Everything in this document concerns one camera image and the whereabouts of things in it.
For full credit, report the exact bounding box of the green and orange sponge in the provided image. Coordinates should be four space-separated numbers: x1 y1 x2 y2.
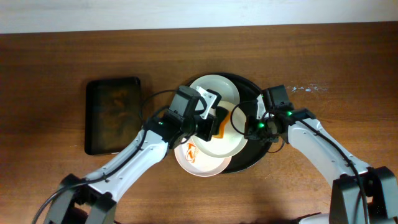
213 106 231 139

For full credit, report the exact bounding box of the cream plate with sauce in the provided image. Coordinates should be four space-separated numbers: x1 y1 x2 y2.
192 102 248 158

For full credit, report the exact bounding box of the grey-white plate with sauce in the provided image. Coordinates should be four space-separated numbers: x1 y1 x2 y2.
189 75 240 106

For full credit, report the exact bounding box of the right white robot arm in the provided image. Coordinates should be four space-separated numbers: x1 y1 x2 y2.
244 85 397 223

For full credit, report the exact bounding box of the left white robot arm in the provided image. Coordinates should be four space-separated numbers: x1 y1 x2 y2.
33 85 221 223

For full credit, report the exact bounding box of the round black tray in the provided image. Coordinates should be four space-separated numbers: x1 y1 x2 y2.
187 73 271 174

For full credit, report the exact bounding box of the rectangular black tray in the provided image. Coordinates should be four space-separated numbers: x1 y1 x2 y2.
84 77 141 156

